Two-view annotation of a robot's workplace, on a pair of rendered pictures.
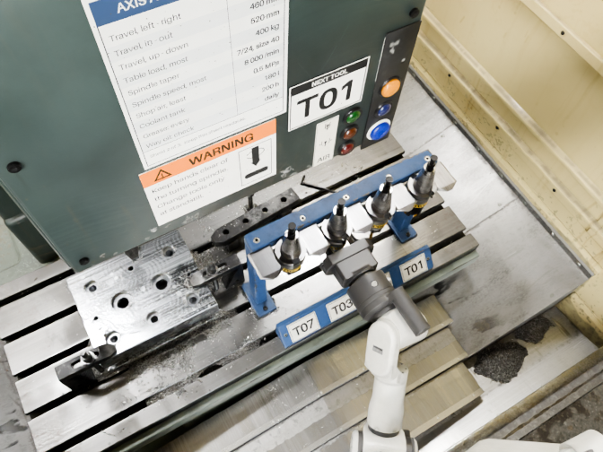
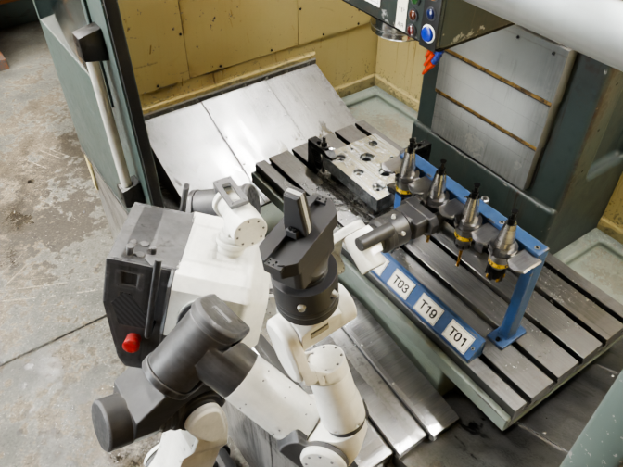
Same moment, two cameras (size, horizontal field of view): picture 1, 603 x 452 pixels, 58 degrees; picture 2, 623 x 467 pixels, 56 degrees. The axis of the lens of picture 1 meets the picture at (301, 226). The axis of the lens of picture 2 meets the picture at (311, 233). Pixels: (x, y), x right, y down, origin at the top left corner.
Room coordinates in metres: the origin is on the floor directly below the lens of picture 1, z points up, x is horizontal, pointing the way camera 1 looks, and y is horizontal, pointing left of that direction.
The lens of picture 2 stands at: (0.21, -1.20, 2.16)
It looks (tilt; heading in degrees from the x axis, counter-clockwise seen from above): 44 degrees down; 89
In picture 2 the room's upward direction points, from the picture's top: straight up
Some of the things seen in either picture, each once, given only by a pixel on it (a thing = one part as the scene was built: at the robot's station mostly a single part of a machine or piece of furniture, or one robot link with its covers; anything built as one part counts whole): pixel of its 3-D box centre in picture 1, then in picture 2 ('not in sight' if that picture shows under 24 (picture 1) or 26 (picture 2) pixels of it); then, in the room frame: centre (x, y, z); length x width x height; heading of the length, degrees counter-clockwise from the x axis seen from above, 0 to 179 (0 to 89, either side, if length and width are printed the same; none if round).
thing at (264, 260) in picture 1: (266, 264); (393, 165); (0.45, 0.06, 1.21); 0.07 x 0.05 x 0.01; 34
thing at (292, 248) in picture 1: (291, 242); (409, 161); (0.48, 0.02, 1.26); 0.04 x 0.04 x 0.07
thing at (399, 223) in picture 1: (410, 197); (520, 298); (0.74, -0.27, 1.05); 0.10 x 0.05 x 0.30; 34
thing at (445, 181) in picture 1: (441, 178); (521, 262); (0.70, -0.30, 1.21); 0.07 x 0.05 x 0.01; 34
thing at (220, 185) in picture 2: not in sight; (233, 206); (0.08, -0.37, 1.44); 0.09 x 0.06 x 0.08; 118
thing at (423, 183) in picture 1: (425, 176); (507, 233); (0.67, -0.26, 1.26); 0.04 x 0.04 x 0.07
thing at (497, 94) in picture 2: not in sight; (490, 94); (0.84, 0.52, 1.16); 0.48 x 0.05 x 0.51; 124
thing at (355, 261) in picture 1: (360, 274); (404, 222); (0.46, -0.13, 1.18); 0.13 x 0.12 x 0.10; 124
